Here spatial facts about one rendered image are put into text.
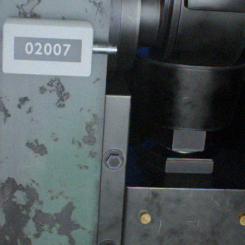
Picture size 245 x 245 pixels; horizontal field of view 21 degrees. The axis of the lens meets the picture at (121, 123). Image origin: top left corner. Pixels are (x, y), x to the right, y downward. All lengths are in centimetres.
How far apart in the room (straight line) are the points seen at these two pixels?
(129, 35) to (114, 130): 10
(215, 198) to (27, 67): 25
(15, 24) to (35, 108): 9
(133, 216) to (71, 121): 14
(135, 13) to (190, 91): 9
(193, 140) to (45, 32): 25
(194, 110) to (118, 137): 11
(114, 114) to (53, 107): 5
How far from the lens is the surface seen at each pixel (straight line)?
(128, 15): 62
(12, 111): 57
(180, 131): 69
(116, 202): 61
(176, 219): 66
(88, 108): 56
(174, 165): 68
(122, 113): 58
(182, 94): 65
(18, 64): 52
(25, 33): 51
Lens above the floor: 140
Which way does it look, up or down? 16 degrees down
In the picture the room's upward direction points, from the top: 4 degrees clockwise
